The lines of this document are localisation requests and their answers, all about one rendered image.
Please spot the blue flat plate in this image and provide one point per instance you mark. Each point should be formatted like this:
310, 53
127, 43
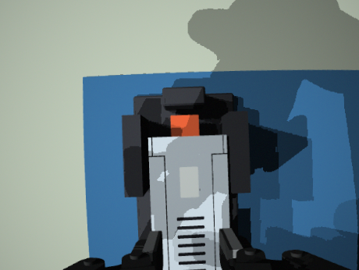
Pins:
302, 192

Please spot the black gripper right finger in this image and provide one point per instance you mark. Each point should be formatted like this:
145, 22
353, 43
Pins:
238, 254

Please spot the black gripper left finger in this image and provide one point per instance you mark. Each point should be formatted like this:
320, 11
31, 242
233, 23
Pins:
147, 253

